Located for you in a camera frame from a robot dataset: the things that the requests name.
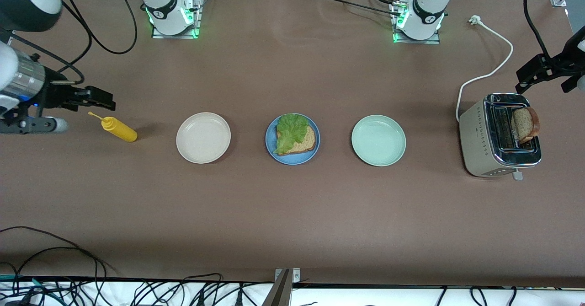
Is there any aluminium table edge bracket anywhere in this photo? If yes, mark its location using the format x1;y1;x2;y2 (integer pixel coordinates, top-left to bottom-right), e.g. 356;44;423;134
261;268;301;306

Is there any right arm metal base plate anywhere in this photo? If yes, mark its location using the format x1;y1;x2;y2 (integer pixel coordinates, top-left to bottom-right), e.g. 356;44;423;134
152;0;203;39

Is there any black loose cable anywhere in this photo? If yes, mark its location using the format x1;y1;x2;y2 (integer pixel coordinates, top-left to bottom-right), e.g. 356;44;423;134
0;247;108;297
0;226;118;274

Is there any white toaster power cord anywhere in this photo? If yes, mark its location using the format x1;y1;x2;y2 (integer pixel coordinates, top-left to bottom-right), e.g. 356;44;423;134
456;15;514;123

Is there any blue plate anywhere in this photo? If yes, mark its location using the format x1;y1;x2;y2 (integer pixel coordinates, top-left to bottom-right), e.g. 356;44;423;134
265;113;321;165

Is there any beige plate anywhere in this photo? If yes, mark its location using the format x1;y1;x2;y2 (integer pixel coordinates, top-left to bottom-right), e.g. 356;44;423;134
176;112;231;164

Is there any green lettuce leaf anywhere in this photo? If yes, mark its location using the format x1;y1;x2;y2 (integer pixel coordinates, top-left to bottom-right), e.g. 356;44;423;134
273;113;309;156

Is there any brown bread slice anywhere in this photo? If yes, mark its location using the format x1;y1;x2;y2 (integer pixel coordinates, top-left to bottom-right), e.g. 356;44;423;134
511;107;541;144
276;124;317;156

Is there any silver two-slot toaster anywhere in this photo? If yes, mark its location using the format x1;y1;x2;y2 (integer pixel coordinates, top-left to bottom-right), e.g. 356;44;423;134
458;93;542;181

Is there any mint green plate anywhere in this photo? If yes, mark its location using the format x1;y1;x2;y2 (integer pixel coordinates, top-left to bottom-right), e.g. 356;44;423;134
351;115;407;167

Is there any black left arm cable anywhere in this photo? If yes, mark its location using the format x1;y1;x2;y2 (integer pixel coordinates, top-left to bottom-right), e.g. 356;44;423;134
523;0;551;59

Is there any yellow mustard squeeze bottle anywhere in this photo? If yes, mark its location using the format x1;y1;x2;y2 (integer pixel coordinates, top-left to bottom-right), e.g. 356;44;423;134
88;111;138;143

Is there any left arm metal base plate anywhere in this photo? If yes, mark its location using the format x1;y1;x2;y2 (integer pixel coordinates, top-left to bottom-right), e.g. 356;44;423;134
391;2;440;44

